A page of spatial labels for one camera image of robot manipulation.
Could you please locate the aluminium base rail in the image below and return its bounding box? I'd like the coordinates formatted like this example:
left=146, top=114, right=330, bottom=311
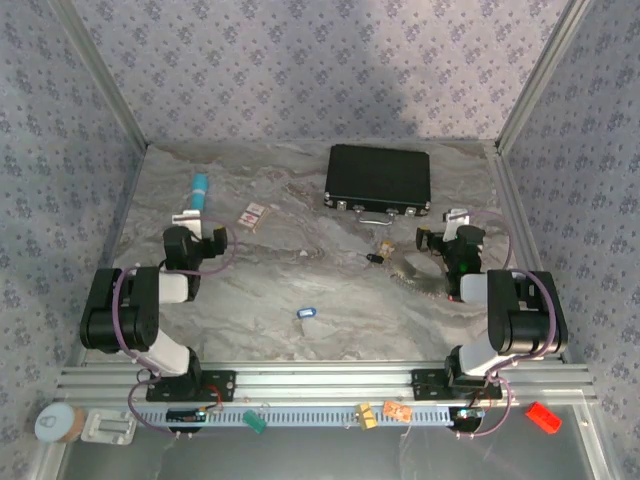
left=54, top=360, right=599, bottom=404

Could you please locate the green key tag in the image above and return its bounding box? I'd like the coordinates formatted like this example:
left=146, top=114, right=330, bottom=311
left=241, top=409, right=268, bottom=434

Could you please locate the orange key tag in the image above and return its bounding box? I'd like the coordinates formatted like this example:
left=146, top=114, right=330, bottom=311
left=382, top=399, right=415, bottom=423

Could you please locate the small red white matchbox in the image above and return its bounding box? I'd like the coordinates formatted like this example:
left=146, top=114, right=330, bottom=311
left=236, top=200, right=272, bottom=233

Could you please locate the aluminium side rail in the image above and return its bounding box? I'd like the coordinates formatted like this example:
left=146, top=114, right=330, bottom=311
left=79, top=144, right=150, bottom=364
left=485, top=143, right=574, bottom=364

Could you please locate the left circuit board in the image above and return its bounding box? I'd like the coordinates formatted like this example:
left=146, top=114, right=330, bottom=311
left=165, top=406, right=209, bottom=424

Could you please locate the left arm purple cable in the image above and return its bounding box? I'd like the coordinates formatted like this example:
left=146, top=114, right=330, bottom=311
left=110, top=215, right=242, bottom=439

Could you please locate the yellow key tag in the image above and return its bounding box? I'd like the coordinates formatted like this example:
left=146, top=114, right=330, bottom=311
left=354, top=401, right=379, bottom=431

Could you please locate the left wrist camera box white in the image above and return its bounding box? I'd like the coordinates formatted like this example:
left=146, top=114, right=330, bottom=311
left=171, top=209, right=203, bottom=237

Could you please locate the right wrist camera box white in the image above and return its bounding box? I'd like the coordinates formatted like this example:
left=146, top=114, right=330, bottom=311
left=443, top=208, right=472, bottom=241

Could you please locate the red plastic block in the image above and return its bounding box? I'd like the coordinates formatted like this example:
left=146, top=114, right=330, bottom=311
left=524, top=400, right=563, bottom=435

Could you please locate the grey slotted cable duct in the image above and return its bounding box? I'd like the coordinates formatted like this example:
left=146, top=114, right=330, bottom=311
left=133, top=403, right=482, bottom=429

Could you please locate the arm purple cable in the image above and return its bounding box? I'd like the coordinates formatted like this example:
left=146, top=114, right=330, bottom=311
left=110, top=215, right=242, bottom=439
left=457, top=209, right=559, bottom=440

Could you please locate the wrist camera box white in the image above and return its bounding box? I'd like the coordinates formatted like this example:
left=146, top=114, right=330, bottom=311
left=171, top=209, right=203, bottom=237
left=443, top=208, right=472, bottom=241

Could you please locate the aluminium frame post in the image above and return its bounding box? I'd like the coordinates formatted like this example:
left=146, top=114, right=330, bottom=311
left=493, top=0, right=594, bottom=157
left=49, top=0, right=151, bottom=152

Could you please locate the tape roll with white cap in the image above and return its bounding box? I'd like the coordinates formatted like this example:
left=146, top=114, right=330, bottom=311
left=34, top=404, right=84, bottom=444

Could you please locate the teal plastic tube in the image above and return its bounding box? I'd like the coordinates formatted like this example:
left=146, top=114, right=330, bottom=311
left=188, top=172, right=211, bottom=214

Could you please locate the large metal keyring with keys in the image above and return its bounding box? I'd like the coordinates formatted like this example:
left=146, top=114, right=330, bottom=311
left=392, top=251, right=451, bottom=302

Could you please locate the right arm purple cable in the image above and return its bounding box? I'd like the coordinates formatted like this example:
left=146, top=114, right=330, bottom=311
left=457, top=209, right=559, bottom=440

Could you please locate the key with blue tag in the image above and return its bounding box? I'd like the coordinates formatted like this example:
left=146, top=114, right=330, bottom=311
left=296, top=305, right=319, bottom=334

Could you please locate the black case with metal handle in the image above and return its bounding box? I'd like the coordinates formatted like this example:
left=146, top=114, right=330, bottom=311
left=323, top=143, right=433, bottom=228

